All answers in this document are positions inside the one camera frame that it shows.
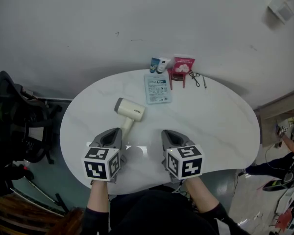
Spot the wooden shelf unit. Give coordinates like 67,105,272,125
253,88,294,148

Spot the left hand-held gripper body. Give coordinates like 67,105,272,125
81,127,127,184

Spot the light blue sachet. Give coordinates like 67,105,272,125
144,74,172,105

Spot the blue cosmetic tube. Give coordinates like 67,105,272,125
149,57,160,73

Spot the person's right forearm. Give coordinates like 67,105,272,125
185,176,238,235

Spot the cream hair dryer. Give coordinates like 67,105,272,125
114,97,146,139

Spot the person's black clothing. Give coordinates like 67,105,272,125
108,189,220,235

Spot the black office chair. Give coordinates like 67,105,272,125
0,70,62,165

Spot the brown wooden furniture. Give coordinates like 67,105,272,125
0,194,85,235

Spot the white wall box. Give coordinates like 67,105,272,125
267,0,294,24

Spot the black eyelash curler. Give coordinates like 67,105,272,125
188,70,201,88

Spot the white rod with black tip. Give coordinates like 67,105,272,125
22,175,69,212

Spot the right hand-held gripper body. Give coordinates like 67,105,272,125
160,129,203,184

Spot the red packet with white flower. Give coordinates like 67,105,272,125
173,54,196,73

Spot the person's left forearm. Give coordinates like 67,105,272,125
83,179,111,235

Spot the white marble table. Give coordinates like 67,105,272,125
59,69,261,196

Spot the small red chair stand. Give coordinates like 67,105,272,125
167,68,188,91

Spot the white tube with black cap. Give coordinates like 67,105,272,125
156,57,172,74

